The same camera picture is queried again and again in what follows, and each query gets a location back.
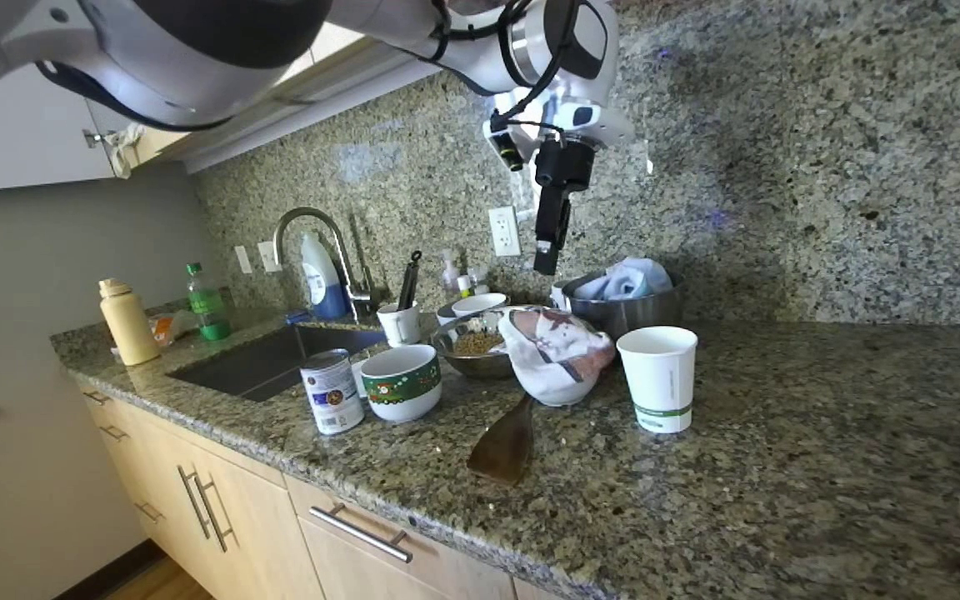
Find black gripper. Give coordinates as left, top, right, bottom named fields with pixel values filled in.
left=532, top=140, right=597, bottom=275

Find patterned kitchen towel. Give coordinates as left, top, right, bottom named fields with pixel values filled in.
left=499, top=303, right=613, bottom=368

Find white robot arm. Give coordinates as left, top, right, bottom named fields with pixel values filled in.
left=0, top=0, right=617, bottom=272

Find white bowl under towel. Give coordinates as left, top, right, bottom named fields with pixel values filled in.
left=512, top=352, right=607, bottom=405

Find crumpled plastic in pot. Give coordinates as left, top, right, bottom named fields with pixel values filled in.
left=578, top=255, right=673, bottom=299

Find clear spray bottle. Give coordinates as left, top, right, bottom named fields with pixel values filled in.
left=440, top=247, right=471, bottom=299

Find white ceramic bowl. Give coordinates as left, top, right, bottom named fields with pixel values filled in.
left=450, top=292, right=508, bottom=321

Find steel bowl with cereal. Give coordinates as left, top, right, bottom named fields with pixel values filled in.
left=435, top=314, right=509, bottom=379

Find dark steel pot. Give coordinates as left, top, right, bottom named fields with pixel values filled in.
left=570, top=284, right=679, bottom=340

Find black utensil in mug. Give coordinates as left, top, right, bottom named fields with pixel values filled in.
left=398, top=250, right=423, bottom=309

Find white paper cup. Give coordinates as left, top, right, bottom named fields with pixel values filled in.
left=617, top=328, right=700, bottom=433

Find white mug with utensil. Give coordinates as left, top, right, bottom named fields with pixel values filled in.
left=378, top=309, right=421, bottom=345

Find dark wooden spatula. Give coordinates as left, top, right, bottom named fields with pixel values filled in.
left=467, top=395, right=532, bottom=484

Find white green patterned bowl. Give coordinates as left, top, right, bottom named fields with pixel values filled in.
left=358, top=343, right=445, bottom=424

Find chrome kitchen faucet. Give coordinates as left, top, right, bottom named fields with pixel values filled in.
left=275, top=205, right=369, bottom=322

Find blue white soap bottle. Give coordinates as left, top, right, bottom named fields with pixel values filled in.
left=301, top=229, right=351, bottom=321

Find white labelled tin can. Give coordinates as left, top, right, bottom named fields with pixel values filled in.
left=301, top=345, right=365, bottom=438

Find stainless steel sink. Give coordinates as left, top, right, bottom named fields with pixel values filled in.
left=173, top=328, right=382, bottom=400

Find green plastic bottle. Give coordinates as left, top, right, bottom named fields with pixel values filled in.
left=188, top=263, right=230, bottom=340

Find wooden lower cabinets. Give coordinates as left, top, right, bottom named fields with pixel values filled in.
left=80, top=383, right=559, bottom=600

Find wooden cabinets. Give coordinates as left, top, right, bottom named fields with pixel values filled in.
left=80, top=383, right=559, bottom=600
left=0, top=23, right=435, bottom=190

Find cream yellow bottle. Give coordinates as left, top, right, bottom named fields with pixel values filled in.
left=101, top=275, right=157, bottom=368

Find wooden upper cabinets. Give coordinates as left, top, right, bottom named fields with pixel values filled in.
left=0, top=23, right=435, bottom=190

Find white wall outlet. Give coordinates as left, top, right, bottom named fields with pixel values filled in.
left=491, top=205, right=519, bottom=255

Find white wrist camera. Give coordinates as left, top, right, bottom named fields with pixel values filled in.
left=540, top=95, right=603, bottom=144

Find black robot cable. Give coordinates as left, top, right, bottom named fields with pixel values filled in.
left=423, top=0, right=588, bottom=169

